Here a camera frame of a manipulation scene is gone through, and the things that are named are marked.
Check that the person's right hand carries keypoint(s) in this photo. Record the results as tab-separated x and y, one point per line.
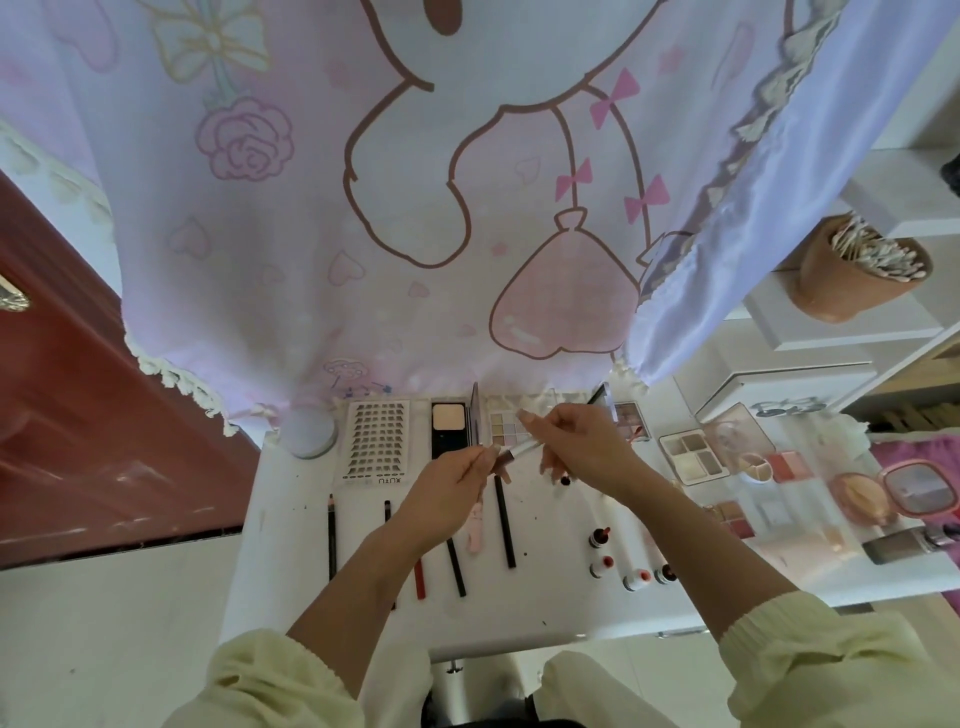
585	447

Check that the person's left hand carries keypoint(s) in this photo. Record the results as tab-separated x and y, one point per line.
443	498

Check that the pink lip gloss tube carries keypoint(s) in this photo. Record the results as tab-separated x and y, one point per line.
476	528

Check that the dark brown eyeshadow palette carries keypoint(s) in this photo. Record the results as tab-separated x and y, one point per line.
630	420

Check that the lavender rectangular palette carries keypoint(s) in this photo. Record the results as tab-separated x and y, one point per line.
447	425

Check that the red lip pencil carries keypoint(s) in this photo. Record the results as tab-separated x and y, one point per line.
419	578

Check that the clear eyeshadow palette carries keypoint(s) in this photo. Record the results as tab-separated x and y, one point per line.
504	420

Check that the white false eyelash tray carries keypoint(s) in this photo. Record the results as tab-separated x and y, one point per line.
377	440

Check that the tan eyeshadow palette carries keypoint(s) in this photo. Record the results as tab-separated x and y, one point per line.
690	455

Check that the round silver compact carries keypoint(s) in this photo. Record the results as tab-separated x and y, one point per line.
309	431

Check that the small brown quad eyeshadow palette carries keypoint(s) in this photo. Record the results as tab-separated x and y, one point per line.
732	518

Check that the small round white jar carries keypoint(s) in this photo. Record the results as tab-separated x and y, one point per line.
755	467

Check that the pink blush pan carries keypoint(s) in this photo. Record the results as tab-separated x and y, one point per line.
786	465

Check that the pink foundation tube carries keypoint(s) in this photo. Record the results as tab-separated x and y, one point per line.
810	552

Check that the pink cushion compact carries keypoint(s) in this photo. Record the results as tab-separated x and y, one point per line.
863	495

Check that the square bottle with black cap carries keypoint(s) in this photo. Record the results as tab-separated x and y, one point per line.
897	543

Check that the person's left forearm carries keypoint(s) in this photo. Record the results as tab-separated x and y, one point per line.
353	615

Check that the person's dark trousers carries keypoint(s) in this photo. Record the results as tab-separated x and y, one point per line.
473	698

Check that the white table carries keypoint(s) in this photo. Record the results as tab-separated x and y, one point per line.
270	555

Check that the white shelf unit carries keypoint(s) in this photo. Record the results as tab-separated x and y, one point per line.
840	323

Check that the terracotta pot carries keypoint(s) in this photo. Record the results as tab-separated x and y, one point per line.
840	282

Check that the pink cartoon print cloth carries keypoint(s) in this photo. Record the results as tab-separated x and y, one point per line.
300	195

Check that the bunch of cotton swabs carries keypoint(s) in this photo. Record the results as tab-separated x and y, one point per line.
878	248

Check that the reddish brown door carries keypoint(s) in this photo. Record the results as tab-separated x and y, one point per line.
90	435

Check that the dark container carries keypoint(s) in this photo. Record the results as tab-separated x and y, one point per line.
951	173

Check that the wooden bed frame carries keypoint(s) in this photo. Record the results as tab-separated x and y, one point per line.
908	387

